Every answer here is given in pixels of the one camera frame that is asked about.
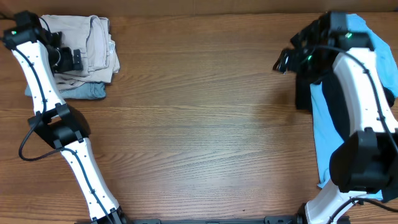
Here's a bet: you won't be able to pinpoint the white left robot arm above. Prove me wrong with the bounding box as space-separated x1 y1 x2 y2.
1 11 130 224

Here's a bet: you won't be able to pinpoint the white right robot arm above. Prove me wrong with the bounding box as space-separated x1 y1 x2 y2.
265 11 397 223

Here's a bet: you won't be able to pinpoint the light blue t-shirt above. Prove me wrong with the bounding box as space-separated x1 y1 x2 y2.
309 12 398 201

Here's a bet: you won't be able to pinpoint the beige cargo shorts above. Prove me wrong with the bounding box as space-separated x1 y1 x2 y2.
42 15 120 90

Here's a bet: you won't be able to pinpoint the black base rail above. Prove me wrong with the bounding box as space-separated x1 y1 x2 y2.
74 214 352 224

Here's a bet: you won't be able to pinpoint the folded light blue jeans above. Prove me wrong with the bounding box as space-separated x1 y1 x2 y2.
24 81 107 100

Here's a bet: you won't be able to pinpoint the black shirt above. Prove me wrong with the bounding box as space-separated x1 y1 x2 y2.
290 12 398 203

